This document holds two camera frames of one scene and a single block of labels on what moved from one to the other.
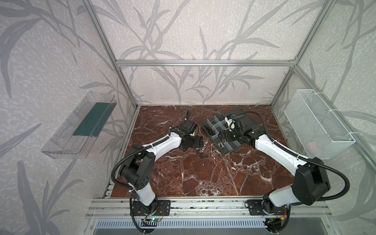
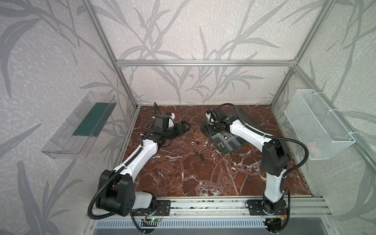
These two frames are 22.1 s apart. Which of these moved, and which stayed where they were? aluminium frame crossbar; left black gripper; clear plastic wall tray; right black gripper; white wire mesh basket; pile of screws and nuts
Moved: left black gripper; right black gripper
Stayed: pile of screws and nuts; clear plastic wall tray; white wire mesh basket; aluminium frame crossbar
